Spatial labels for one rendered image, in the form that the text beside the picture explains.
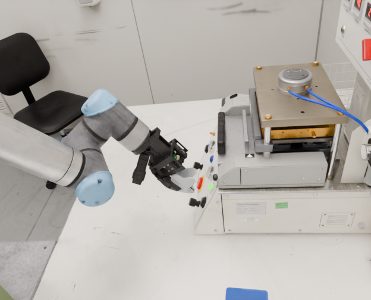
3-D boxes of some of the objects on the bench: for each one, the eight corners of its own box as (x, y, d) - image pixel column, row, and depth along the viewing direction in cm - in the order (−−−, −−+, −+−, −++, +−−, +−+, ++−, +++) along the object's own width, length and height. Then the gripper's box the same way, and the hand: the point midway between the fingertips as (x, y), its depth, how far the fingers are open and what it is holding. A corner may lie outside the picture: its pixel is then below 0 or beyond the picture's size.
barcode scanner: (267, 103, 142) (267, 87, 137) (270, 112, 136) (270, 96, 131) (221, 106, 145) (220, 91, 140) (222, 116, 138) (220, 100, 134)
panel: (200, 161, 116) (219, 121, 105) (194, 229, 93) (217, 187, 82) (195, 159, 116) (213, 119, 105) (188, 227, 93) (210, 185, 81)
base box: (357, 153, 110) (367, 110, 99) (403, 247, 81) (426, 200, 70) (201, 158, 118) (196, 119, 108) (193, 246, 89) (185, 204, 79)
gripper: (151, 141, 73) (210, 194, 82) (158, 119, 80) (212, 169, 88) (126, 159, 77) (186, 207, 86) (135, 136, 84) (189, 183, 93)
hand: (188, 189), depth 88 cm, fingers closed
